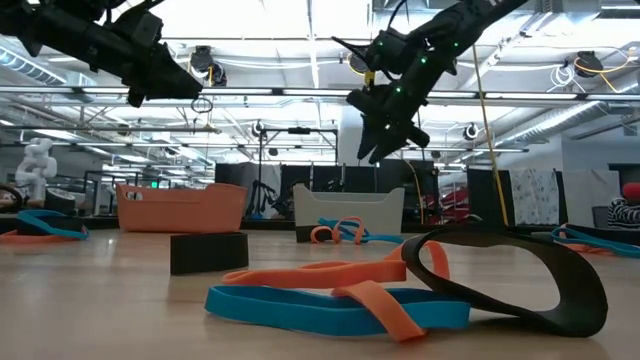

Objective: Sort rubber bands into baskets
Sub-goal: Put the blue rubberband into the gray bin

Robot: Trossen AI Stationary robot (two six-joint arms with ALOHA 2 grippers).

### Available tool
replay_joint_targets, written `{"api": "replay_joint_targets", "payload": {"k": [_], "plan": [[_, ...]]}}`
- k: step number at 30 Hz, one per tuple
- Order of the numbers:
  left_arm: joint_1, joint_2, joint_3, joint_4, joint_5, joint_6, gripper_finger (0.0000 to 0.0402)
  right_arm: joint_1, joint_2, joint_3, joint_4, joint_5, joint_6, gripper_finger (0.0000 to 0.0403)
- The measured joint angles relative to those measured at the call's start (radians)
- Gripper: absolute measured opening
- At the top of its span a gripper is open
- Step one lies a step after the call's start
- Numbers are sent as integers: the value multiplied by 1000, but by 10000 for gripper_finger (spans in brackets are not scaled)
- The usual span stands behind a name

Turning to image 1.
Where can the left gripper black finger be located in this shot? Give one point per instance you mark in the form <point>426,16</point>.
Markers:
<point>175,82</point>
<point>165,95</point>

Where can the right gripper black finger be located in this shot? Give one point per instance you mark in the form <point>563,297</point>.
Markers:
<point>367,140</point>
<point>387,145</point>

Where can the black background robot arm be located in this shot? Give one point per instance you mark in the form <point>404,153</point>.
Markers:
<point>270,200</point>

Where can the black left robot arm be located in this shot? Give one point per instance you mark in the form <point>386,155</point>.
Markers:
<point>60,35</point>

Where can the black partition panel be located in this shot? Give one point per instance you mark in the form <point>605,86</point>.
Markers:
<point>325,179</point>

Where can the black metal gantry stand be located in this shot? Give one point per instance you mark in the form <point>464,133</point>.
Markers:
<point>299,130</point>

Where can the light grey plastic basket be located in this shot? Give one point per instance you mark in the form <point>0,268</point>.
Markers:
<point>350,210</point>

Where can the small round ceiling reel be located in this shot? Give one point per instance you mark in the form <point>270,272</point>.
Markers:
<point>470,131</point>
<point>258,129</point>

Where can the red object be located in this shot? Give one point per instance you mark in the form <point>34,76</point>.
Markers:
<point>457,205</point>

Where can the narrow black panel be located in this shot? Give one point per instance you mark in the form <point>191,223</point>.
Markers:
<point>480,195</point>

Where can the dark grey partition panel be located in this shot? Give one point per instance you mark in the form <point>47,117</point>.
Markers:
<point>235,175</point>

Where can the orange plastic basket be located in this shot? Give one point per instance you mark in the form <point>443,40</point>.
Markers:
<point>180,210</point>

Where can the white robot figure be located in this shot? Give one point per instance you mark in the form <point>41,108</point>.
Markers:
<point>36,167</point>

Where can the dark grey box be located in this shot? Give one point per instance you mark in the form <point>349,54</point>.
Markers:
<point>60,202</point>

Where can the patterned white cloth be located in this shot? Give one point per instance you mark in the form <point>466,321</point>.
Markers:
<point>535,195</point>

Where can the black curved tube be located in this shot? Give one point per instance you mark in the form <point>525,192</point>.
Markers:
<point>15,187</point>

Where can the grey chair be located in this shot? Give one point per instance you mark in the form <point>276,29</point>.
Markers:
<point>600,217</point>

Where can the person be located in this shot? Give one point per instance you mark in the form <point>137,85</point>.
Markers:
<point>625,215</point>

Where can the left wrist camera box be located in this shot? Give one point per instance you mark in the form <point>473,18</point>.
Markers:
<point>159,50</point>

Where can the long ceiling light rail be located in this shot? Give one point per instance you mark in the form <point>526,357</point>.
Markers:
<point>300,91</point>

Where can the black aluminium table frame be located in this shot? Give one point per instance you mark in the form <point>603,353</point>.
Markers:
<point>265,225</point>

